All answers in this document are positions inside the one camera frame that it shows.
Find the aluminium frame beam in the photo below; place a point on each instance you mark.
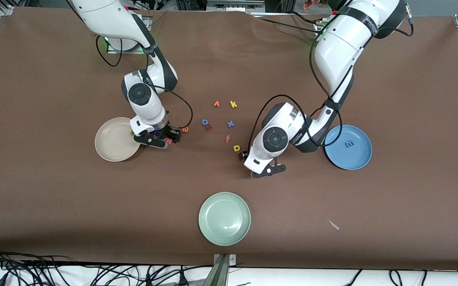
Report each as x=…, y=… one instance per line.
x=233, y=6

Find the beige plate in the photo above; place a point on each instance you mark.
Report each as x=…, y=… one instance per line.
x=113, y=143

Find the brown table cover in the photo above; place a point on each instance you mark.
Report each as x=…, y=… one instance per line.
x=74, y=206

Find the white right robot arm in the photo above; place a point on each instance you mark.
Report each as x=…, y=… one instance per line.
x=141, y=95

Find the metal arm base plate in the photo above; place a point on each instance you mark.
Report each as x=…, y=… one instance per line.
x=133, y=51

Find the blue foam letter m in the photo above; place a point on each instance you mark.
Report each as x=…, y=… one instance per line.
x=349, y=143

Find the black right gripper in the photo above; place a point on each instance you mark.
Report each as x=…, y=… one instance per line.
x=169, y=132

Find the small white paper scrap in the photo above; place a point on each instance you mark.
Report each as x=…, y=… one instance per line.
x=334, y=225

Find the pale green plate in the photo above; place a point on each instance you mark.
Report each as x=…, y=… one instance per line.
x=224, y=219

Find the blue plate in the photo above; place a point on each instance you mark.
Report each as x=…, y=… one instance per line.
x=356, y=157

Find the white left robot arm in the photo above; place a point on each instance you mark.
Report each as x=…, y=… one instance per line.
x=332, y=51

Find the orange decorative foliage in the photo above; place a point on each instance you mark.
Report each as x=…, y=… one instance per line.
x=307, y=4

